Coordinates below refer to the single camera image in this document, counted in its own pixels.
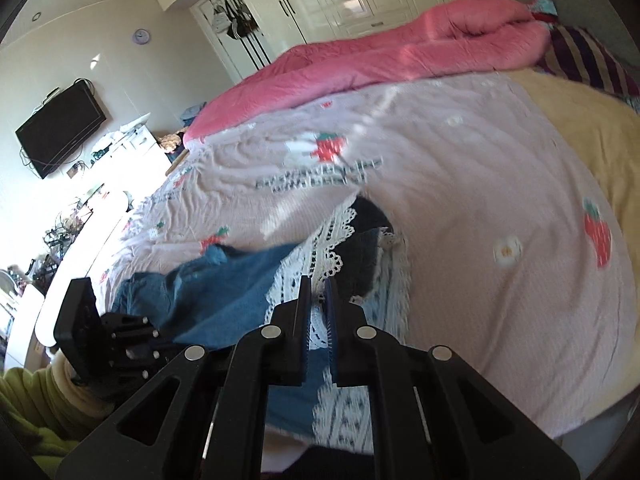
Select pink strawberry print bed sheet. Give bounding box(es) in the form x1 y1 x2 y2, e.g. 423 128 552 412
97 67 631 471

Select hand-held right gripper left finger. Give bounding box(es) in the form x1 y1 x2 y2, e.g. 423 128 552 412
55 276 313 480

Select white table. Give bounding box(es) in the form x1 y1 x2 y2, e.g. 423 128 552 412
37 190 132 347

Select white panelled door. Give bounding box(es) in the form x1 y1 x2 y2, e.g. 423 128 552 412
190 0 296 86

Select blue denim pants white lace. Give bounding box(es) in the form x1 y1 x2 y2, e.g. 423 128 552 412
111 195 413 456

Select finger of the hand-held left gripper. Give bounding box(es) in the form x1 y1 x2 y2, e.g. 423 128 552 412
114 346 171 392
101 312 175 350

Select teal red patterned cloth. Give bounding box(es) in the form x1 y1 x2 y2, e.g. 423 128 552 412
525 0 558 23

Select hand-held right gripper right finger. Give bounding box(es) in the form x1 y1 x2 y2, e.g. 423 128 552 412
322 277 581 480

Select white dresser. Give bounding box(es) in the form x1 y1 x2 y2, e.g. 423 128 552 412
90 115 171 196

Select black wall television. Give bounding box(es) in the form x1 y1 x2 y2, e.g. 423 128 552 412
15 82 107 180

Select purple striped pillow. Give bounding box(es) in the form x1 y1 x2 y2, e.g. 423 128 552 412
535 24 640 98

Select yellow blanket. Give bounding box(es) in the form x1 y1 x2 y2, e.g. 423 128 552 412
510 69 640 421

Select tangle of cables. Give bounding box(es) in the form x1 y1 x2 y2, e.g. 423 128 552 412
42 200 96 261

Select person's left forearm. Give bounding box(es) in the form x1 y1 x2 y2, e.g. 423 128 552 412
0 350 121 480

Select brown plush toy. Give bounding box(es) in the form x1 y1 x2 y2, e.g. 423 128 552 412
157 132 187 153

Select pink quilt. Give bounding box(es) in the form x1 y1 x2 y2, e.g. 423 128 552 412
182 0 551 143

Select stack of folded clothes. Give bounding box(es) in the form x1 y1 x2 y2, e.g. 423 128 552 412
180 102 208 128

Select hanging bags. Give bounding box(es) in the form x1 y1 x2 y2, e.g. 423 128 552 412
212 0 258 38

